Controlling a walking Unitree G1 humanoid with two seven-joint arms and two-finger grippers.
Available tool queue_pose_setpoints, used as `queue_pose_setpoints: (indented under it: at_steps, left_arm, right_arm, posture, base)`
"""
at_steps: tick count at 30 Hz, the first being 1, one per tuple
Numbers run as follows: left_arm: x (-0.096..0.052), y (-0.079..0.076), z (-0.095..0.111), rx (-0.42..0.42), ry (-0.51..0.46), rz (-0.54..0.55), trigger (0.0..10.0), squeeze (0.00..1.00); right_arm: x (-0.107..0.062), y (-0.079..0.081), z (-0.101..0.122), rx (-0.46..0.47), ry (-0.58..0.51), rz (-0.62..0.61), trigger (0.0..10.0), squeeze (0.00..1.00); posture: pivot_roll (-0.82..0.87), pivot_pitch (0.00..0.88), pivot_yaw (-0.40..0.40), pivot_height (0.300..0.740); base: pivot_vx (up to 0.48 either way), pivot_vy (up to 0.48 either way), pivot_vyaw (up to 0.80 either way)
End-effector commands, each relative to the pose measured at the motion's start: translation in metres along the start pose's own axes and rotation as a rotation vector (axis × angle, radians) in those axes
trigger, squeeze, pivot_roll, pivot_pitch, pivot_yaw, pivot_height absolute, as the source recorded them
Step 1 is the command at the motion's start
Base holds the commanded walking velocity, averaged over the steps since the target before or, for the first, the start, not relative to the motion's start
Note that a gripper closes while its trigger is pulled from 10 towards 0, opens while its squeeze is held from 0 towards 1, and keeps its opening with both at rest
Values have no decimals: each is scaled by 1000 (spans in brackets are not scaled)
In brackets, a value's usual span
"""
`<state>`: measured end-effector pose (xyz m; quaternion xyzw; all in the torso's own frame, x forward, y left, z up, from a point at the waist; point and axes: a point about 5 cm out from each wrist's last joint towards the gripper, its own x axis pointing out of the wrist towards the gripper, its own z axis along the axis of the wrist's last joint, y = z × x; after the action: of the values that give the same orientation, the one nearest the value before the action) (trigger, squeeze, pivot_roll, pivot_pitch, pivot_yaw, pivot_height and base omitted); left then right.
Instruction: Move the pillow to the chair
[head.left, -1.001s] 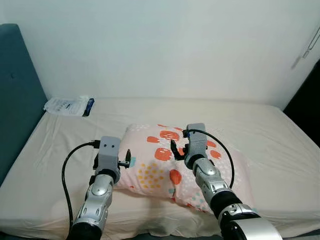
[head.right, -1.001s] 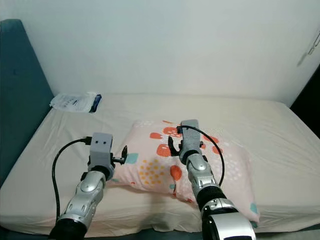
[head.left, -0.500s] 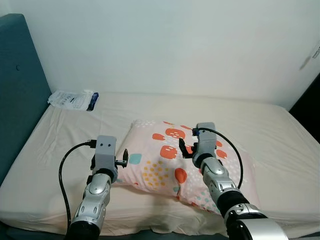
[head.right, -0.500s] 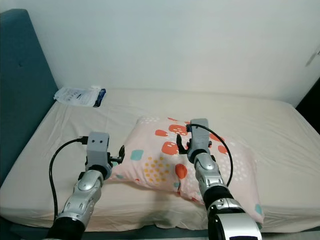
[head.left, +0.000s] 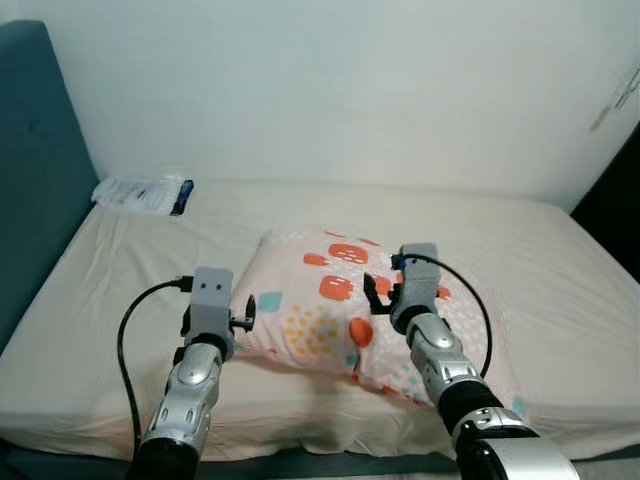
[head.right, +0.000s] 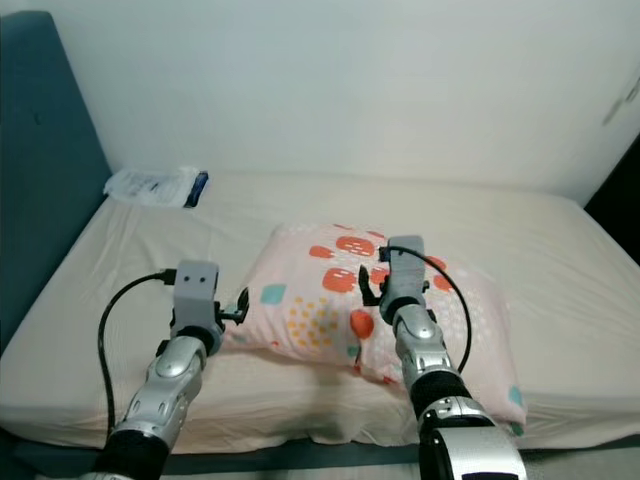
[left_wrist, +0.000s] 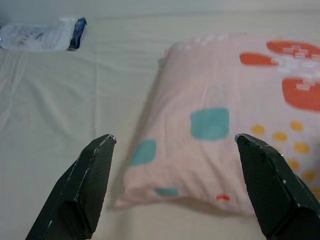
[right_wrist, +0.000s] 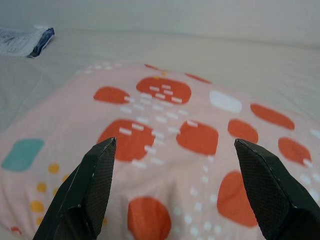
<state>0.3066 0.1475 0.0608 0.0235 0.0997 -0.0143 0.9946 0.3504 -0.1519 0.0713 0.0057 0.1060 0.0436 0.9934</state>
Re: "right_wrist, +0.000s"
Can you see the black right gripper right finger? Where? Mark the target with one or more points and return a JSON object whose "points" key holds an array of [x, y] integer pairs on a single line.
{"points": [[270, 200]]}

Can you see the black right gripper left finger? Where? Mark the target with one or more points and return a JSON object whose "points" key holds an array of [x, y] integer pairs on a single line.
{"points": [[87, 190]]}

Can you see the blue and white plastic package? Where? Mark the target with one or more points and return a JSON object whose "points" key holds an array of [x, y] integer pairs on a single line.
{"points": [[22, 41]]}

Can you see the white bed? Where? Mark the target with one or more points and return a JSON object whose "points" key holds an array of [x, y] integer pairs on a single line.
{"points": [[200, 50]]}

